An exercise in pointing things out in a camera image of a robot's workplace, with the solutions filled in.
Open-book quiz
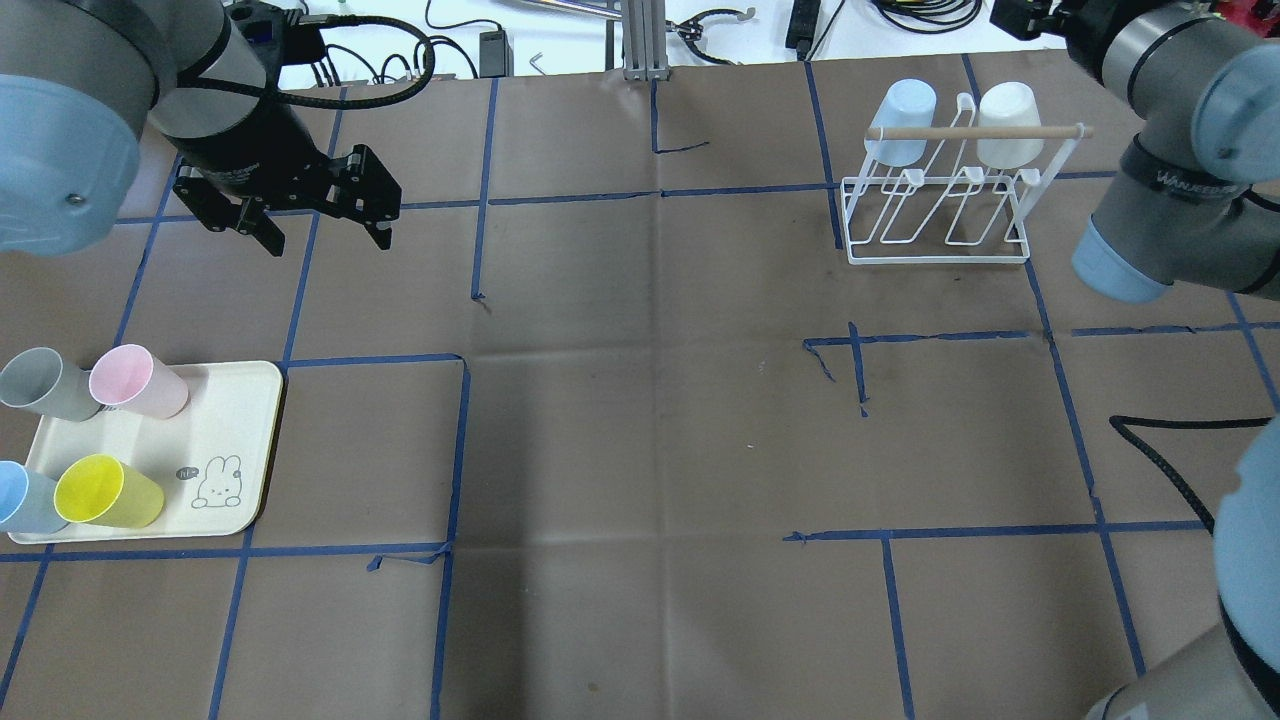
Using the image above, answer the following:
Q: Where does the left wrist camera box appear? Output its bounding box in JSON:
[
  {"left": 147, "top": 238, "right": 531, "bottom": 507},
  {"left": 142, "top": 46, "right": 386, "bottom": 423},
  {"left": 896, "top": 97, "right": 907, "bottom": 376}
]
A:
[{"left": 224, "top": 1, "right": 326, "bottom": 70}]

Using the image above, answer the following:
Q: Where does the light blue plastic cup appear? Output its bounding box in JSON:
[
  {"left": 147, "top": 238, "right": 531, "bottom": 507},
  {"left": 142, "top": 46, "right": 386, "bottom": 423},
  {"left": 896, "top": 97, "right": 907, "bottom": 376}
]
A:
[{"left": 864, "top": 78, "right": 937, "bottom": 167}]

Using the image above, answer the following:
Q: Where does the cream plastic tray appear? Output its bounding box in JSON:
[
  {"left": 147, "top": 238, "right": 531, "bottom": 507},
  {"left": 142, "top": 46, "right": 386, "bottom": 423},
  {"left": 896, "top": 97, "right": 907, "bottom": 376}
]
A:
[{"left": 9, "top": 361, "right": 284, "bottom": 544}]

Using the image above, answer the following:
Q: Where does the aluminium frame post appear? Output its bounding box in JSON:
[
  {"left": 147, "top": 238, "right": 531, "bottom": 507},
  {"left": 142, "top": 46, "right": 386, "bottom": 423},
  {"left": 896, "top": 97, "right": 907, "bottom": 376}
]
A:
[{"left": 620, "top": 0, "right": 669, "bottom": 81}]

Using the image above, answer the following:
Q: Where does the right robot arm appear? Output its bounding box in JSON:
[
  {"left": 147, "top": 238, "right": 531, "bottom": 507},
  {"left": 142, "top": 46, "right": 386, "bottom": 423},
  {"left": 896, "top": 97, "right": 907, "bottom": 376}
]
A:
[{"left": 1059, "top": 1, "right": 1279, "bottom": 304}]

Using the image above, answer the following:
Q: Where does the cream white plastic cup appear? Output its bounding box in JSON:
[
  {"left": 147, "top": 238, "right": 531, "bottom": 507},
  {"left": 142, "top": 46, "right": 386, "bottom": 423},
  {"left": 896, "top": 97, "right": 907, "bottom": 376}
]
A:
[{"left": 977, "top": 81, "right": 1044, "bottom": 170}]

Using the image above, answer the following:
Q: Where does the black power adapter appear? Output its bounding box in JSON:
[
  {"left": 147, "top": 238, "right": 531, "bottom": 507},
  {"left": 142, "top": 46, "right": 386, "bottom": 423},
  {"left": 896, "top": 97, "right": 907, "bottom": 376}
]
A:
[{"left": 477, "top": 29, "right": 515, "bottom": 78}]

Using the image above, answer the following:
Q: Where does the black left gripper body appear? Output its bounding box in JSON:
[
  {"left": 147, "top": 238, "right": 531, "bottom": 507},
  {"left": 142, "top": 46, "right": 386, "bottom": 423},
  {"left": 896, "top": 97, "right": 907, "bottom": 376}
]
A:
[{"left": 175, "top": 99, "right": 330, "bottom": 211}]

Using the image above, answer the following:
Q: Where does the grey plastic cup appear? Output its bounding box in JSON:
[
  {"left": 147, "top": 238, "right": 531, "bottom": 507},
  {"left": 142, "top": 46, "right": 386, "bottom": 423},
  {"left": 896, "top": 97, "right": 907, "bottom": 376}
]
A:
[{"left": 1, "top": 347, "right": 102, "bottom": 421}]

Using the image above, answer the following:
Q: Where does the white wire cup rack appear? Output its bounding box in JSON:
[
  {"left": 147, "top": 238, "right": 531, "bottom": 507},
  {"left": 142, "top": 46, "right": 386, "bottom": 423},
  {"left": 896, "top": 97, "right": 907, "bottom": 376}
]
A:
[{"left": 840, "top": 92, "right": 1094, "bottom": 266}]

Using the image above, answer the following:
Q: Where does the pink plastic cup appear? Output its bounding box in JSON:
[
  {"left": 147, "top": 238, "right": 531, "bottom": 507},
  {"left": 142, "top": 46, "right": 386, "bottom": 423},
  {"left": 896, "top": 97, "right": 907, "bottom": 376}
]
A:
[{"left": 90, "top": 345, "right": 189, "bottom": 419}]

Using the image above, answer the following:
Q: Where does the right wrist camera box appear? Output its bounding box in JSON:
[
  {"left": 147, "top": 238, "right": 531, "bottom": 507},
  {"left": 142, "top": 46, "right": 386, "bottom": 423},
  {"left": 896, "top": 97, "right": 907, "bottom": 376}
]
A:
[{"left": 989, "top": 0, "right": 1066, "bottom": 42}]

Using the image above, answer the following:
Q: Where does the yellow plastic cup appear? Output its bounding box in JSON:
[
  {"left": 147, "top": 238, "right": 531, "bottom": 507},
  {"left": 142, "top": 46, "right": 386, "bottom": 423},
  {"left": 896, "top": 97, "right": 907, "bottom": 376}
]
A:
[{"left": 52, "top": 454, "right": 165, "bottom": 529}]

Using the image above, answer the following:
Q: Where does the black braided cable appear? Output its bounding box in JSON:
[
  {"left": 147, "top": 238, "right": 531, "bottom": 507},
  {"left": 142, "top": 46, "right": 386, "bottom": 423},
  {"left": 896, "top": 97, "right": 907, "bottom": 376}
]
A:
[{"left": 1108, "top": 414, "right": 1276, "bottom": 536}]

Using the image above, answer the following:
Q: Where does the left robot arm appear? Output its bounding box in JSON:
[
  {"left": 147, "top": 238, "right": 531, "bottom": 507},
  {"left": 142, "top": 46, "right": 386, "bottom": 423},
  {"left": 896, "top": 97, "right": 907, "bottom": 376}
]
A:
[{"left": 1, "top": 1, "right": 402, "bottom": 256}]

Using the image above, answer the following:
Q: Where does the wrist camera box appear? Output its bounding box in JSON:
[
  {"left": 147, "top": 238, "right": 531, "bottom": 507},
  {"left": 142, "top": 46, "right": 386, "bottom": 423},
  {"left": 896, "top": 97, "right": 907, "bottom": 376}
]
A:
[
  {"left": 989, "top": 0, "right": 1066, "bottom": 42},
  {"left": 224, "top": 1, "right": 326, "bottom": 70}
]

